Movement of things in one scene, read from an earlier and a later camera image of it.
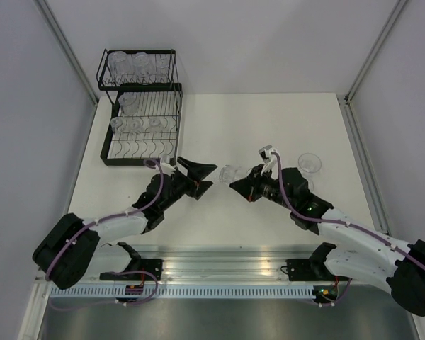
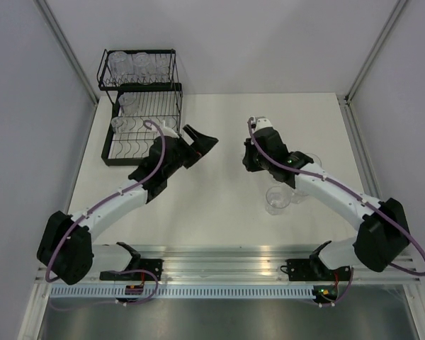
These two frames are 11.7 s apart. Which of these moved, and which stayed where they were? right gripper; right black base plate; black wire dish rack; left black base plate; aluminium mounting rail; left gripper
Moved: left gripper; right gripper
Stayed: black wire dish rack; right black base plate; left black base plate; aluminium mounting rail
